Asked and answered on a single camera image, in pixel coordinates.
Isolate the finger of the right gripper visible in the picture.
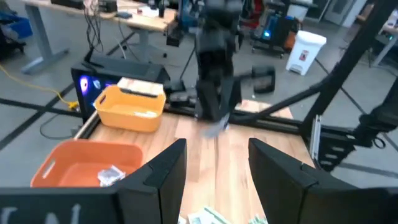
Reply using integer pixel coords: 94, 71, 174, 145
197, 81, 223, 122
222, 79, 243, 118

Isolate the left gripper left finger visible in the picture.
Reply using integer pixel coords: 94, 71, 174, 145
116, 138, 188, 224

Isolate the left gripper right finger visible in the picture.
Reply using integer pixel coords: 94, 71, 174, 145
248, 138, 358, 224

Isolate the white packet blue print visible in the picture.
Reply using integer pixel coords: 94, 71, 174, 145
201, 113, 231, 138

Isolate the long plain white packet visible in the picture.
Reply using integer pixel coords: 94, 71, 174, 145
133, 110, 158, 118

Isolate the green striped white packet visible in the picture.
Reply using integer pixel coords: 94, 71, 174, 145
248, 214, 269, 224
187, 205, 233, 224

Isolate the black cart blue light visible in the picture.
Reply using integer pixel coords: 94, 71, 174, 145
250, 14, 301, 58

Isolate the desk with grey legs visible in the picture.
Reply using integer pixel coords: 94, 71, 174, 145
20, 0, 178, 75

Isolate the yellow plastic bin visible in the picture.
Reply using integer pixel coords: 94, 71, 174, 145
94, 84, 167, 133

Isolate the white trash bin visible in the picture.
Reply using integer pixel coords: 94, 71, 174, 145
285, 30, 328, 77

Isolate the black computer tower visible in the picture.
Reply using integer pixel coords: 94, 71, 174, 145
70, 54, 170, 124

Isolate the orange plastic bin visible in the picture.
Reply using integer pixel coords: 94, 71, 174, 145
30, 139, 144, 189

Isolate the blue storage crate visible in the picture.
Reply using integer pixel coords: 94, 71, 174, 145
0, 11, 34, 40

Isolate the yellow floor cable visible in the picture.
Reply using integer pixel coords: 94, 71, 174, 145
0, 63, 80, 111

